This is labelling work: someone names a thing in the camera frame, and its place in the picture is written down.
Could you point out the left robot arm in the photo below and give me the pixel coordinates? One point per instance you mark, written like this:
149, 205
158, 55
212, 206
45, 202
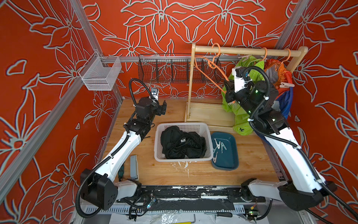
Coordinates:
97, 191

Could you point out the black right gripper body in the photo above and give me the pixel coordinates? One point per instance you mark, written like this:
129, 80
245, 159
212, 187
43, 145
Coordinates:
230, 91

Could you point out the clothespin in tray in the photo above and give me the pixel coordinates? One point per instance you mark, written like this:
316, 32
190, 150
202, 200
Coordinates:
217, 144
214, 160

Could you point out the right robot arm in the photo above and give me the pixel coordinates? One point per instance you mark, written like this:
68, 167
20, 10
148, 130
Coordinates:
252, 90

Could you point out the green handled screwdriver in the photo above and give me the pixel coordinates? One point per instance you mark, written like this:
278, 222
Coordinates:
120, 173

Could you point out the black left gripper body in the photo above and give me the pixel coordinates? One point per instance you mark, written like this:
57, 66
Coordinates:
159, 109

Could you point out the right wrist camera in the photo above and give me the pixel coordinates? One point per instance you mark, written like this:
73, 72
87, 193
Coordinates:
241, 78

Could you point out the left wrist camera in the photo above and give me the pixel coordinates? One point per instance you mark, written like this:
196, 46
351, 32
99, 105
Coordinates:
154, 92

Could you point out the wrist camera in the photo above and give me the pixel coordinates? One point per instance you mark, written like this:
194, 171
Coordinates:
154, 92
241, 78

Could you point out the black shorts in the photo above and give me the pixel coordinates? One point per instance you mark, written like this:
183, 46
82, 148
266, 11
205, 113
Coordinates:
178, 144

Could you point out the clear acrylic wall bin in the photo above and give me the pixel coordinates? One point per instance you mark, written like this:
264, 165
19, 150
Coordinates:
100, 73

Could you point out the light green clothespin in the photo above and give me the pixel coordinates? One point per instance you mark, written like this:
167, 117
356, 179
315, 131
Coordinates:
223, 147

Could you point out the white plastic basket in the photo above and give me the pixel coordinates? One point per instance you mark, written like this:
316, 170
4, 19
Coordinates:
198, 127

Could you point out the lime green shorts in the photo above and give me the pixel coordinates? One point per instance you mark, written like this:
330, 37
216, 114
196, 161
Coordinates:
241, 125

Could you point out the orange clothes hanger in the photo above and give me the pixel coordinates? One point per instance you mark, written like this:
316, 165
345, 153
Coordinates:
213, 66

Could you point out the rainbow striped shorts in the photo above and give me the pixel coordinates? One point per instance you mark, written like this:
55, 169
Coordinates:
278, 73

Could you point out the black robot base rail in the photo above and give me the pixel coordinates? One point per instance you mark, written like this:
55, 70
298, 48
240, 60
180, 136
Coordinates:
198, 198

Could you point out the black wire wall basket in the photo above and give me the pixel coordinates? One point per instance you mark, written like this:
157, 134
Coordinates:
175, 69

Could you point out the orange hanger of rainbow shorts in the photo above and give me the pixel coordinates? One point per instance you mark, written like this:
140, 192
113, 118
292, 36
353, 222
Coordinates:
288, 56

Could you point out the grey rectangular block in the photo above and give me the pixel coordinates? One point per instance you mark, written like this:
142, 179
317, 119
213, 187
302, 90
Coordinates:
134, 169

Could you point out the teal plastic tray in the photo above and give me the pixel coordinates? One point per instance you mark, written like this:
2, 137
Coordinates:
229, 160

